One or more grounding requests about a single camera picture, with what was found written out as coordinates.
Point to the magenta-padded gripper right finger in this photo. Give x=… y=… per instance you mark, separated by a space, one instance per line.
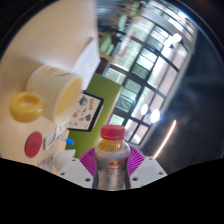
x=148 y=171

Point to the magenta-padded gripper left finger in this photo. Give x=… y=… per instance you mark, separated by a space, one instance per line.
x=75 y=172

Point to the clear red-capped drink bottle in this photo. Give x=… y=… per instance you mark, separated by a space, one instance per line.
x=112 y=165

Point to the small blue-capped bottle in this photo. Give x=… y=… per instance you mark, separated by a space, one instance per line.
x=67 y=140

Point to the curved linear ceiling light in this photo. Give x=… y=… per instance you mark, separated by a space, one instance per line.
x=165 y=138

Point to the small white box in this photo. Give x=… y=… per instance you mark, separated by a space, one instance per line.
x=50 y=140

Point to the flat round red coaster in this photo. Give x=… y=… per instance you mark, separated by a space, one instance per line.
x=33 y=144

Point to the group of pendant lamps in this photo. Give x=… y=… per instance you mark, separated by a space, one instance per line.
x=154 y=115

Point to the black tablet with stickers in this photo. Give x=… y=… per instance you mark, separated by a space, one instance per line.
x=85 y=111

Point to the green upholstered bench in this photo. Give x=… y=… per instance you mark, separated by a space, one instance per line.
x=106 y=90

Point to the white paper sheets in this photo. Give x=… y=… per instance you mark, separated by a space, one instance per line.
x=88 y=61

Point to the group of green-cushioned wooden chairs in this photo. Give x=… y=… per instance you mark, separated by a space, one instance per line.
x=106 y=43

